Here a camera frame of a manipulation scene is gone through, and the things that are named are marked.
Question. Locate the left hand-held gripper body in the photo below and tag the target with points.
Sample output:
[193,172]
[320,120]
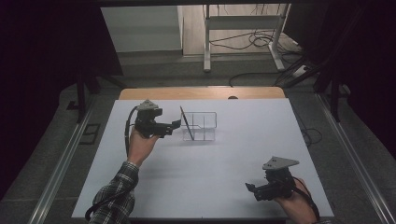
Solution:
[148,123]

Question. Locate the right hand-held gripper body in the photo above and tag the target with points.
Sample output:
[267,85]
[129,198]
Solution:
[278,180]

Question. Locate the clear acrylic organizer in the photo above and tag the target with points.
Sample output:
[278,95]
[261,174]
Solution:
[204,126]

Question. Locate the person's left hand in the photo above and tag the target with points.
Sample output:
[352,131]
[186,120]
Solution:
[140,149]

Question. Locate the person's right hand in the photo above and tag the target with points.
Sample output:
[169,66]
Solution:
[299,208]

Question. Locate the wooden table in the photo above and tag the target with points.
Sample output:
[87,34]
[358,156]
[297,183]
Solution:
[199,93]

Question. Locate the black metal stand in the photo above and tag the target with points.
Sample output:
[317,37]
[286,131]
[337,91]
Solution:
[81,96]
[334,93]

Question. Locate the white power strip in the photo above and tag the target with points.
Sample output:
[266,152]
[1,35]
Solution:
[300,71]

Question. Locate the aluminium rail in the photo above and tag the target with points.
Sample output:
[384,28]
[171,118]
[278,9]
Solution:
[59,174]
[355,161]

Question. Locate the white metal desk frame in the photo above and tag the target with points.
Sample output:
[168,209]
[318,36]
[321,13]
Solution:
[243,22]

